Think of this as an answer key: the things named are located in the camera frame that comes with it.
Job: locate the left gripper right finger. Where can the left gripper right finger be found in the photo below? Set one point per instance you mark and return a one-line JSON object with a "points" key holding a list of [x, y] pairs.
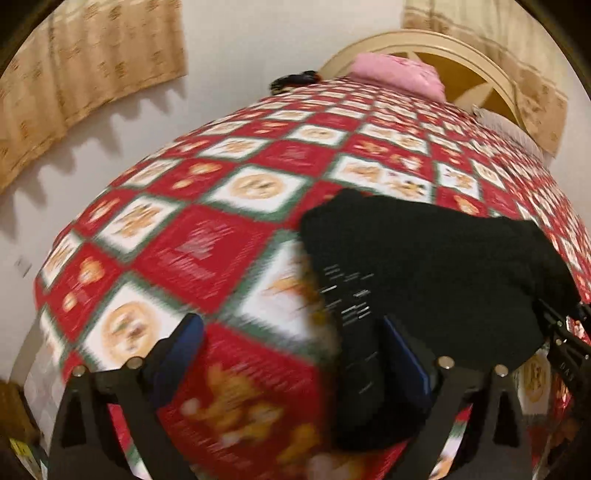
{"points": [[495, 443]]}

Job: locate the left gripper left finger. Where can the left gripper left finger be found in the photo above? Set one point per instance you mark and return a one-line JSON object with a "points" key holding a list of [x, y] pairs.
{"points": [[84, 442]]}

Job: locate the black pants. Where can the black pants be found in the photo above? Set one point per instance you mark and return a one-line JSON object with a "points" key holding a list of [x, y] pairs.
{"points": [[465, 286]]}

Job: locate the striped pillow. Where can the striped pillow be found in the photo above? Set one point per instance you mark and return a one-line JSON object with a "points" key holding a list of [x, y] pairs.
{"points": [[508, 130]]}

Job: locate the red patchwork teddy bedspread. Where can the red patchwork teddy bedspread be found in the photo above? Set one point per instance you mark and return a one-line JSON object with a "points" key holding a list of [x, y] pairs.
{"points": [[209, 225]]}

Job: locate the beige curtain behind headboard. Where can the beige curtain behind headboard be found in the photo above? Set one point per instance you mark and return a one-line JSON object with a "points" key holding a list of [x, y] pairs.
{"points": [[516, 42]]}

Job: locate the pink folded blanket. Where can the pink folded blanket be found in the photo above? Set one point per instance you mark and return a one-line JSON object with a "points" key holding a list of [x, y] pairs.
{"points": [[412, 76]]}

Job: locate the cream wooden headboard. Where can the cream wooden headboard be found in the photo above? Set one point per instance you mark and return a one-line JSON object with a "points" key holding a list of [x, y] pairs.
{"points": [[470, 78]]}

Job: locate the black object at bedside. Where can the black object at bedside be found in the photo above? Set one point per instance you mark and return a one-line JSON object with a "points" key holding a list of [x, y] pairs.
{"points": [[293, 81]]}

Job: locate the beige curtain side window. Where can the beige curtain side window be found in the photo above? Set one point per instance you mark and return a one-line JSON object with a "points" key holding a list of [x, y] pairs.
{"points": [[86, 54]]}

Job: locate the white wall socket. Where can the white wall socket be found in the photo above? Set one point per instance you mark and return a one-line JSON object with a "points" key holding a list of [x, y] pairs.
{"points": [[22, 266]]}

